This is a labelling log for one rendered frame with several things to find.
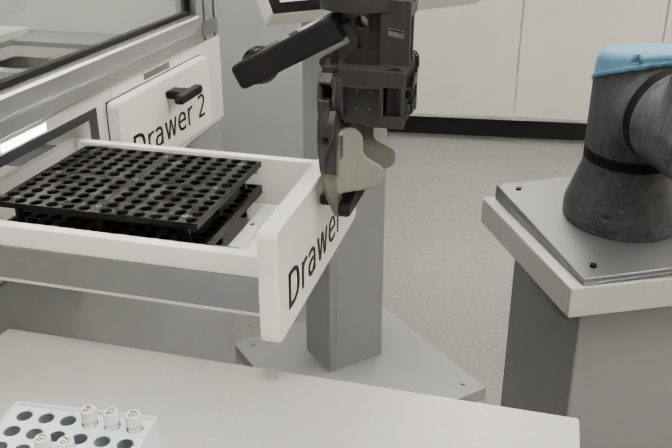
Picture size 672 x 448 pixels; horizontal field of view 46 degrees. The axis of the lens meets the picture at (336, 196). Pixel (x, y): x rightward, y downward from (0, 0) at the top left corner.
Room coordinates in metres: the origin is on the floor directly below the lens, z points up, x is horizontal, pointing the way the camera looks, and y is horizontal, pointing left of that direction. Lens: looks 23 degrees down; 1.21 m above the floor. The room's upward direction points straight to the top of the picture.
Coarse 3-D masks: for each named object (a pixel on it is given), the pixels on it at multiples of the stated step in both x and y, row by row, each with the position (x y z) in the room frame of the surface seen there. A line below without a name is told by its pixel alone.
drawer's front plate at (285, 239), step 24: (312, 168) 0.74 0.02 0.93; (312, 192) 0.69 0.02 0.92; (288, 216) 0.62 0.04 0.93; (312, 216) 0.69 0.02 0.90; (336, 216) 0.78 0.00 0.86; (264, 240) 0.59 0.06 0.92; (288, 240) 0.62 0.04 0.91; (312, 240) 0.69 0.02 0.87; (336, 240) 0.78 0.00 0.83; (264, 264) 0.59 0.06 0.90; (288, 264) 0.62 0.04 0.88; (312, 264) 0.69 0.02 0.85; (264, 288) 0.59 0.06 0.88; (288, 288) 0.61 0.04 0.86; (312, 288) 0.69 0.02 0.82; (264, 312) 0.59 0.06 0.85; (288, 312) 0.61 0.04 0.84; (264, 336) 0.59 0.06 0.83
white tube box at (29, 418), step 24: (24, 408) 0.53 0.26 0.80; (48, 408) 0.53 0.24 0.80; (72, 408) 0.53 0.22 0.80; (0, 432) 0.50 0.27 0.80; (24, 432) 0.50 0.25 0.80; (48, 432) 0.50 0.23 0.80; (72, 432) 0.50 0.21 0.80; (96, 432) 0.50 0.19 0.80; (120, 432) 0.50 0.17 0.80; (144, 432) 0.50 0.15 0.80
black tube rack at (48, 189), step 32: (64, 160) 0.84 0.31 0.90; (96, 160) 0.84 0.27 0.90; (128, 160) 0.84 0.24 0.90; (160, 160) 0.84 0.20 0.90; (192, 160) 0.84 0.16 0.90; (224, 160) 0.85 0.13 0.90; (32, 192) 0.74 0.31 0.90; (64, 192) 0.75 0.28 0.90; (96, 192) 0.74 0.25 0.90; (128, 192) 0.75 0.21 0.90; (160, 192) 0.75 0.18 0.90; (192, 192) 0.74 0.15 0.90; (256, 192) 0.82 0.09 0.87; (64, 224) 0.73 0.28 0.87; (96, 224) 0.73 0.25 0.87; (128, 224) 0.73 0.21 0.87; (160, 224) 0.68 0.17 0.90; (224, 224) 0.73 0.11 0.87
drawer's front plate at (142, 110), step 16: (192, 64) 1.20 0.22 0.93; (208, 64) 1.25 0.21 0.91; (160, 80) 1.09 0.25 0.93; (176, 80) 1.14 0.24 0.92; (192, 80) 1.19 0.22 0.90; (208, 80) 1.25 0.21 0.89; (128, 96) 1.01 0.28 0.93; (144, 96) 1.04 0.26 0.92; (160, 96) 1.08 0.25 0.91; (208, 96) 1.24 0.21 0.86; (112, 112) 0.98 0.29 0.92; (128, 112) 1.00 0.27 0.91; (144, 112) 1.04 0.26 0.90; (160, 112) 1.08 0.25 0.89; (176, 112) 1.13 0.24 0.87; (192, 112) 1.18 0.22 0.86; (208, 112) 1.24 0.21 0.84; (112, 128) 0.98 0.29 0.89; (128, 128) 0.99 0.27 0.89; (144, 128) 1.03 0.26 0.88; (176, 128) 1.12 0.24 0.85; (192, 128) 1.18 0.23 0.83; (176, 144) 1.12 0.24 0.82
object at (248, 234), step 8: (264, 208) 0.82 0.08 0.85; (272, 208) 0.82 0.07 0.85; (256, 216) 0.80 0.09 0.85; (264, 216) 0.80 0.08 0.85; (248, 224) 0.78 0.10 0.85; (256, 224) 0.78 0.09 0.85; (240, 232) 0.76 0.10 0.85; (248, 232) 0.76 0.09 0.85; (256, 232) 0.77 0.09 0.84; (240, 240) 0.74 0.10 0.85; (248, 240) 0.75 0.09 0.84; (240, 248) 0.72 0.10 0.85
